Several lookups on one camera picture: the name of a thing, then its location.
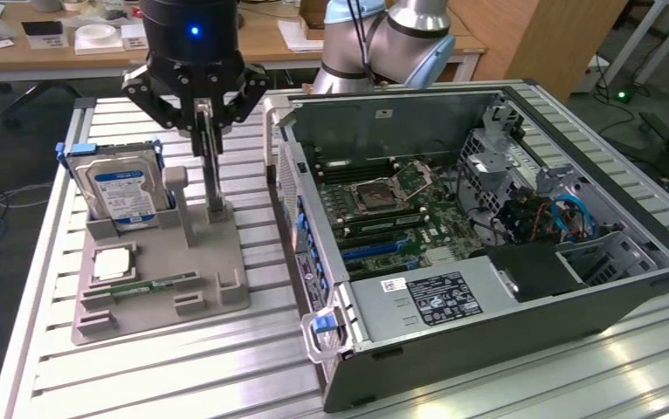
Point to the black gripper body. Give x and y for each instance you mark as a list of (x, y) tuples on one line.
[(191, 48)]

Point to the RAM memory stick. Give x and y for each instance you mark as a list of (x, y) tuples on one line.
[(213, 183)]

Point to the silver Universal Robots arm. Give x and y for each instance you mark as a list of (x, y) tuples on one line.
[(410, 22)]

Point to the plain white box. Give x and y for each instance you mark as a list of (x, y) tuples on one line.
[(131, 37)]

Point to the white box with tape roll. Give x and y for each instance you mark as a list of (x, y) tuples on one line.
[(97, 39)]

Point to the stack of white papers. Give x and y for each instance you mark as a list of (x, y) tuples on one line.
[(299, 37)]

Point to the long wooden desk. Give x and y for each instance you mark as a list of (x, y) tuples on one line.
[(48, 61)]

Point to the hard disk in blue carrier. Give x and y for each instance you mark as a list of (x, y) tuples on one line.
[(119, 192)]

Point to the brown cardboard box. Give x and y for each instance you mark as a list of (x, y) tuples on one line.
[(311, 13)]

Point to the white box with black top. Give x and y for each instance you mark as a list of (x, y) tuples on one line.
[(45, 35)]

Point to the CPU socket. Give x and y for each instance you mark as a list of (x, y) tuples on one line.
[(378, 192)]

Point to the metal socket cover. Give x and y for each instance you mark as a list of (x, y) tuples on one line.
[(415, 176)]

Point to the silver CPU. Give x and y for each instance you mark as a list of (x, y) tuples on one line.
[(109, 264)]

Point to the black installed RAM stick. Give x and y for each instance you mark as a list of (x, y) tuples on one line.
[(387, 223)]

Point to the blue expansion slot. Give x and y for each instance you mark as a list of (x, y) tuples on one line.
[(368, 251)]

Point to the green RAM stick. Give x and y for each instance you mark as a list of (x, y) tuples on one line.
[(136, 288)]

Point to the green motherboard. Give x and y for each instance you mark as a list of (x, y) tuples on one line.
[(442, 227)]

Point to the grey plastic parts rack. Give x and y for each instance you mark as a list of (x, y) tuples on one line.
[(159, 314)]

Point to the wooden cabinet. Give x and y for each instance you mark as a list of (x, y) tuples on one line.
[(543, 43)]

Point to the blue case latch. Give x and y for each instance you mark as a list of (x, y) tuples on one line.
[(322, 325)]

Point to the grey power supply unit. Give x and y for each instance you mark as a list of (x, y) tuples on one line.
[(380, 314)]

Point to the green indicator light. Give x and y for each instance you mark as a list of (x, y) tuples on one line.
[(621, 94)]

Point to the open black PC case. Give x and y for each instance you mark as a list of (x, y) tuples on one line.
[(486, 349)]

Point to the metal disk bay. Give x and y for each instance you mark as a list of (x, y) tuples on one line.
[(619, 253)]

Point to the white desk frame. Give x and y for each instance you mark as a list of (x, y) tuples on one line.
[(637, 39)]

